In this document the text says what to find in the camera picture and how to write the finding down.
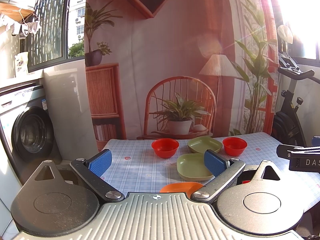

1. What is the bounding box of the orange plate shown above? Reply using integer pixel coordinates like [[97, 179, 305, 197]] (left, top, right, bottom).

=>
[[160, 181, 203, 195]]

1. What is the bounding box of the red bowl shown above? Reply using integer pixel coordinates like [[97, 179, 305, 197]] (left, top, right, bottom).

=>
[[151, 138, 179, 159], [222, 137, 247, 157]]

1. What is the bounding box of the green square plate far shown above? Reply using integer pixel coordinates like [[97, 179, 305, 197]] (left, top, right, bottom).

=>
[[188, 136, 222, 153]]

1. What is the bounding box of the black exercise bike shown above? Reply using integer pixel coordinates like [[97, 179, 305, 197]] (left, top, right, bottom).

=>
[[271, 53, 319, 147]]

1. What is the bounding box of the front-load washing machine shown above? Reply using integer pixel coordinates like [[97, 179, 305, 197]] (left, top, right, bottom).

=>
[[1, 81, 62, 184]]

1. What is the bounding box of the green square plate near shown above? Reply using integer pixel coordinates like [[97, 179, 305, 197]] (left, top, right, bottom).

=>
[[176, 153, 214, 181]]

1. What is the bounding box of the blue plaid tablecloth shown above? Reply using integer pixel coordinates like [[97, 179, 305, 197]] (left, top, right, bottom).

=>
[[101, 132, 319, 210]]

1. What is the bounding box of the printed backdrop curtain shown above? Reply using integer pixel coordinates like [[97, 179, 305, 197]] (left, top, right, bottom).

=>
[[85, 0, 278, 148]]

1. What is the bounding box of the green square plate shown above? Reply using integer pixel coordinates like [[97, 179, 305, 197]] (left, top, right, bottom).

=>
[[176, 153, 214, 181], [188, 136, 222, 153]]

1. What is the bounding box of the hanging laundry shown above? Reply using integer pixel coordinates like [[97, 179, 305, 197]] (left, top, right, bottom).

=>
[[1, 13, 41, 40]]

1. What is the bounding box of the white detergent bag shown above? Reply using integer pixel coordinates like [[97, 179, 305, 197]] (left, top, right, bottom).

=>
[[15, 51, 28, 77]]

